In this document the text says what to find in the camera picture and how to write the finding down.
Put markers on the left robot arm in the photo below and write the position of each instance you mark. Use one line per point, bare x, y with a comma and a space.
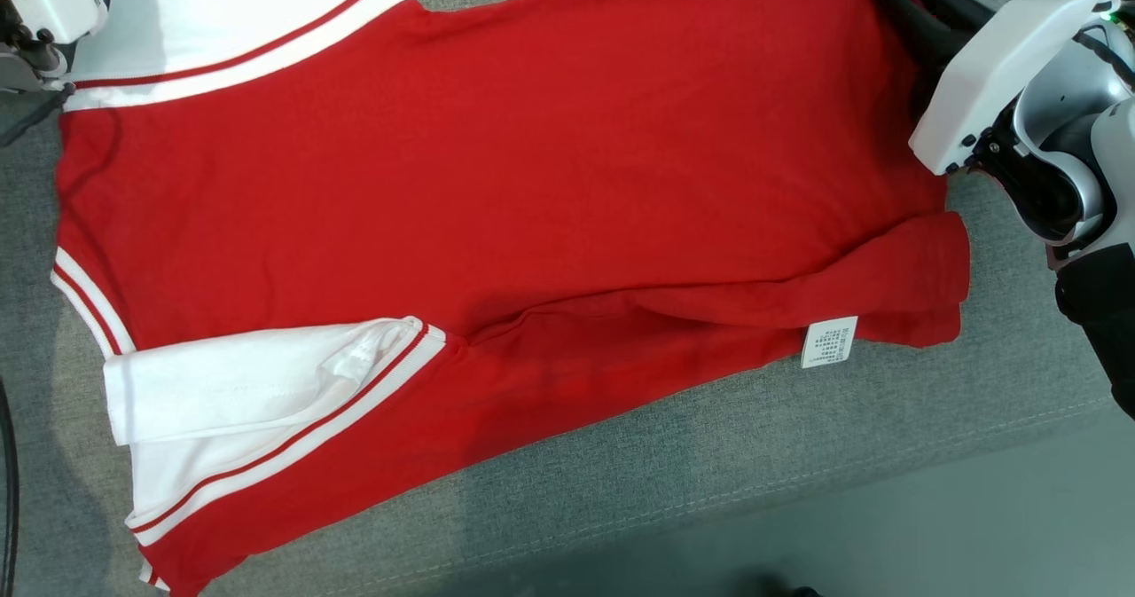
27, 69

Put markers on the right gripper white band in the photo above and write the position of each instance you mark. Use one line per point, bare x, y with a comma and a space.
984, 91

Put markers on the red and white t-shirt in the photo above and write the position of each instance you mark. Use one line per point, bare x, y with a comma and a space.
497, 153

